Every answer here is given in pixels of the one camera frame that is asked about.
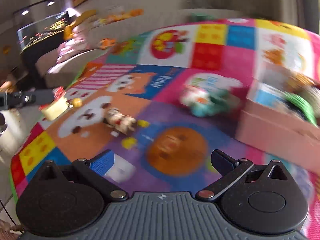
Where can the pink green pig figurine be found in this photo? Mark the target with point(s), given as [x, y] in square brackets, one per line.
[191, 95]

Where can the yellow cake toy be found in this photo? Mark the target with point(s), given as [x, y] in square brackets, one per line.
[59, 105]

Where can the colourful cartoon play mat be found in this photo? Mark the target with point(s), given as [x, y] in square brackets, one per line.
[171, 148]

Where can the crochet doll green scarf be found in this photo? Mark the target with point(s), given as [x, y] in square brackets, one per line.
[301, 97]

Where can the black red toy figure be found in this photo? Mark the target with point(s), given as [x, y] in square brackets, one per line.
[119, 123]

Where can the teal toy hair dryer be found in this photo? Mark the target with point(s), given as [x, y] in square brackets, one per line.
[213, 103]

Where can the pink cardboard box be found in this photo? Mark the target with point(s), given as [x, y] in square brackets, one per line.
[275, 130]

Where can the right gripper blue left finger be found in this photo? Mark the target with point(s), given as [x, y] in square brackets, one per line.
[92, 173]

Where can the yellow plush toys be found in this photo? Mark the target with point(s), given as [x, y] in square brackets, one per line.
[91, 16]

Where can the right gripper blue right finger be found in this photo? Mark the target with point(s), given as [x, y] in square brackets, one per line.
[231, 172]

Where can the white battery charger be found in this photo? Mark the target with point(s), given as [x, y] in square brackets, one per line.
[120, 171]

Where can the glass aquarium tank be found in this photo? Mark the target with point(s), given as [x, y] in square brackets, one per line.
[38, 30]

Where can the blue cotton pad pack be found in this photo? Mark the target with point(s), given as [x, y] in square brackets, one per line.
[267, 95]

